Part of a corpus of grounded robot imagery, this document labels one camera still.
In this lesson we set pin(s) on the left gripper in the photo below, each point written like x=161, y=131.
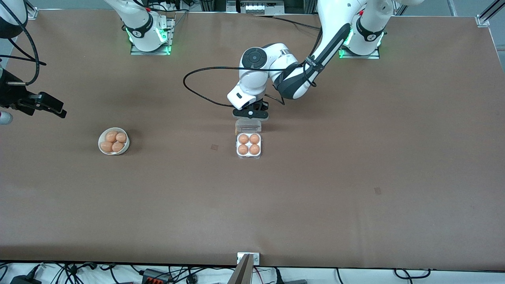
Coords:
x=264, y=107

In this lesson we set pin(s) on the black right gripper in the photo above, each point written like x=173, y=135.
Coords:
x=8, y=93

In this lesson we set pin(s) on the clear plastic egg box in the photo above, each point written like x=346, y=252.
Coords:
x=248, y=126

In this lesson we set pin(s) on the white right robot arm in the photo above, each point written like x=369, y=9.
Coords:
x=144, y=23

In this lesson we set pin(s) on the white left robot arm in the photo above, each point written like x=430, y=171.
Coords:
x=335, y=15

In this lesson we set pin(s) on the black box orange connectors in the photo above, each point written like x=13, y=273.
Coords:
x=156, y=276

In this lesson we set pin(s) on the white round bowl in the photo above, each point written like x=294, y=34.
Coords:
x=124, y=148

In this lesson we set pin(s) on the white power strip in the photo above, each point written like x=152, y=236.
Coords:
x=260, y=7

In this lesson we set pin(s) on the black power adapter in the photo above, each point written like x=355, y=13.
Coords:
x=25, y=280

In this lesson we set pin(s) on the metal corner bracket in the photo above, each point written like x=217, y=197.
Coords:
x=30, y=14
x=483, y=20

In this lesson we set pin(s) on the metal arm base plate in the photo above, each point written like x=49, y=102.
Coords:
x=375, y=56
x=167, y=45

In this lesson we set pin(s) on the small metal bracket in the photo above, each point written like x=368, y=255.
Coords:
x=256, y=258

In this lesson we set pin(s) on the grey camera pole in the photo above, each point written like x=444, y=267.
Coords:
x=241, y=274

